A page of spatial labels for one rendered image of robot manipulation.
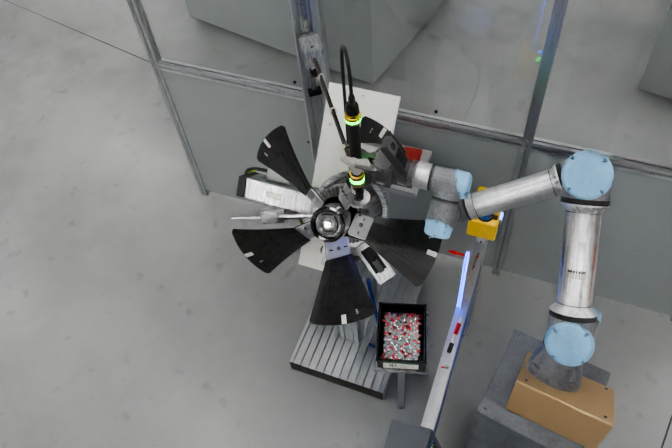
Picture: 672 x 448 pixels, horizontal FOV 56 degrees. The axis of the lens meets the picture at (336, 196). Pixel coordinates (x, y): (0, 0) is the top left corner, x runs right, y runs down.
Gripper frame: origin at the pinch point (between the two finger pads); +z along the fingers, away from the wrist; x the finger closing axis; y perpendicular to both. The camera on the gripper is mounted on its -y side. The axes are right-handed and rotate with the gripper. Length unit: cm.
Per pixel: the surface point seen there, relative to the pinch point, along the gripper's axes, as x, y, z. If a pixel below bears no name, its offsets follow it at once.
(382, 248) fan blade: -5.4, 36.2, -12.2
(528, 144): 70, 55, -47
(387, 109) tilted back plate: 40.1, 21.6, 0.9
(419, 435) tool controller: -60, 28, -40
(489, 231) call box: 21, 50, -42
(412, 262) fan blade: -6.3, 38.0, -22.4
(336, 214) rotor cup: -2.7, 28.4, 4.0
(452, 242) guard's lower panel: 70, 136, -24
